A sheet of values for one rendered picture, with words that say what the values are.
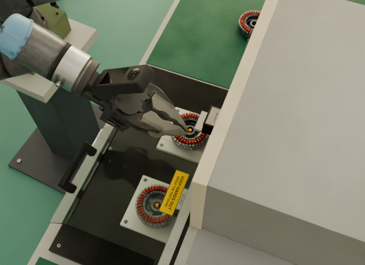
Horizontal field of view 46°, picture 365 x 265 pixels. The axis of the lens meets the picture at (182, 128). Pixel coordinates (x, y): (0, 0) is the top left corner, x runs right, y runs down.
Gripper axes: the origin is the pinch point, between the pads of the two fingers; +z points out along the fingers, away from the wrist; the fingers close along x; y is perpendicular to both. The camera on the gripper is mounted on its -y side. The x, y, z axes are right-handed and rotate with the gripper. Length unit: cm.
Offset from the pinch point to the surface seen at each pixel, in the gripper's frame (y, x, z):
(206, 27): 46, -65, 4
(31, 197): 140, -4, -19
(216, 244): 1.4, 15.9, 14.7
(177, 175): 11.0, 4.0, 5.6
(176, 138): 37.0, -16.3, 8.3
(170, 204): 10.5, 10.4, 6.7
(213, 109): 24.3, -22.8, 11.1
